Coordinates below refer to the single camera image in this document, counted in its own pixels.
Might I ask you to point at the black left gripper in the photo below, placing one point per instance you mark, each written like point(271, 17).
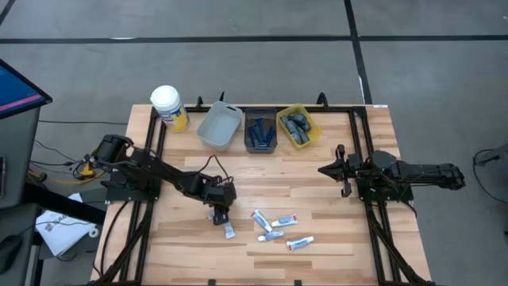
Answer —
point(216, 192)

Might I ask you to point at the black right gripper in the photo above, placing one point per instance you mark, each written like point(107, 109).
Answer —
point(349, 168)

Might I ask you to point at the white toothpaste tube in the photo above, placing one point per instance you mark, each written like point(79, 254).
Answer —
point(260, 219)
point(272, 236)
point(299, 243)
point(283, 221)
point(229, 231)

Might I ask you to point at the grey deodorant bottle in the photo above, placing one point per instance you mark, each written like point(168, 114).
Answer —
point(301, 136)
point(286, 124)
point(305, 126)
point(299, 118)

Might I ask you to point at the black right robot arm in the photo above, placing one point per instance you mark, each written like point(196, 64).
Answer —
point(416, 172)

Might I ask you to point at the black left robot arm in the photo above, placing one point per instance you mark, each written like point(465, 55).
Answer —
point(166, 175)

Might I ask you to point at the yellow plastic bin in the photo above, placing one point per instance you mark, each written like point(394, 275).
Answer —
point(315, 135)

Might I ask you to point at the grey plastic bin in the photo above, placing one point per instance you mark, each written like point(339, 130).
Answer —
point(260, 150)

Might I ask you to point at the white plastic bin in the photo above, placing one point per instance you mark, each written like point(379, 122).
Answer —
point(218, 127)

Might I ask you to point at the Lysol wipes canister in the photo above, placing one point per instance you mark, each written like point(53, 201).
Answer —
point(168, 107)

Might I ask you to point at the white tape roll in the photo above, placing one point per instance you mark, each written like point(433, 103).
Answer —
point(90, 232)

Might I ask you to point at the white printed paper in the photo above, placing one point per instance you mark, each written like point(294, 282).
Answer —
point(59, 234)

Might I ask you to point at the grey equipment cart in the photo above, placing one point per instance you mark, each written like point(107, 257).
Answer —
point(18, 159)

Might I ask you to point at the black computer mouse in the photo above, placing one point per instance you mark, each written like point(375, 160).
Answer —
point(8, 254)

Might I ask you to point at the large blue-screen monitor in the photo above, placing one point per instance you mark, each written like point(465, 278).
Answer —
point(16, 91)

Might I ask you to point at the black aluminium table frame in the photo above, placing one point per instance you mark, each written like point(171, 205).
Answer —
point(353, 127)

